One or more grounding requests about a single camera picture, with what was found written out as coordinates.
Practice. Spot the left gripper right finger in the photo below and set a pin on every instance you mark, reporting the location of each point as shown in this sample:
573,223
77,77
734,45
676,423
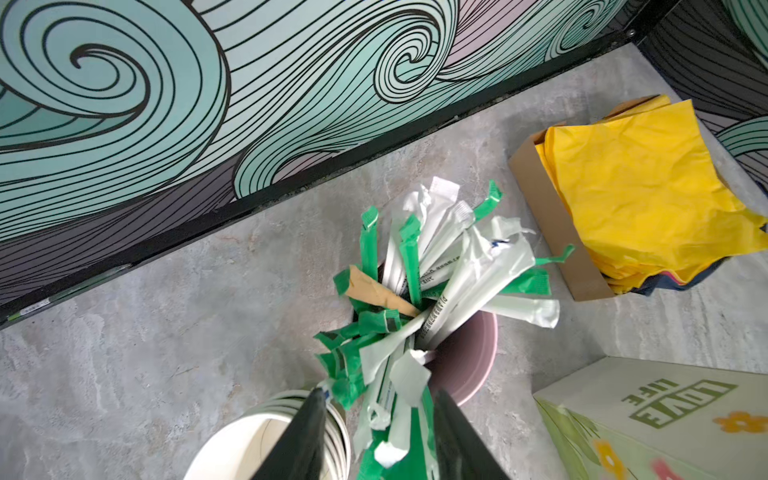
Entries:
461,454

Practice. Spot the yellow napkin stack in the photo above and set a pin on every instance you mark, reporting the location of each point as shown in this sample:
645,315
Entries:
645,197

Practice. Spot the brown cardboard napkin tray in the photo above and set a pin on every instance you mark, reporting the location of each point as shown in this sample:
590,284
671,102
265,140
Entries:
583,278

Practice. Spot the stack of green paper cups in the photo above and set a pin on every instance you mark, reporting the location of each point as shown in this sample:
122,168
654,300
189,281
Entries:
238,449

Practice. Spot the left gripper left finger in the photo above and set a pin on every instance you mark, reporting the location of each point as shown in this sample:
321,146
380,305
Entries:
299,452

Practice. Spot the white paper takeout bag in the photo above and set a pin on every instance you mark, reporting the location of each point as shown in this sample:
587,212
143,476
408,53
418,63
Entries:
621,418

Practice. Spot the pink cup holder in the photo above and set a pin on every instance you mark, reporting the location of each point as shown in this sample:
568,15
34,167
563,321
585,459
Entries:
463,361

